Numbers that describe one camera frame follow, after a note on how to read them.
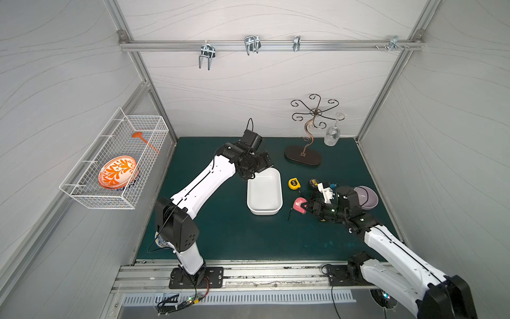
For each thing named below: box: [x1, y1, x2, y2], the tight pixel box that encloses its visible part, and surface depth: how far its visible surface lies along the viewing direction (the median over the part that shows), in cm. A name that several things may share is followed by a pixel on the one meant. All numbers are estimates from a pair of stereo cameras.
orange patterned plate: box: [97, 155, 138, 190], surface depth 64 cm
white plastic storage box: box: [247, 166, 284, 216], surface depth 96 cm
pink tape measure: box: [292, 196, 308, 214], surface depth 82 cm
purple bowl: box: [353, 185, 380, 211], surface depth 92 cm
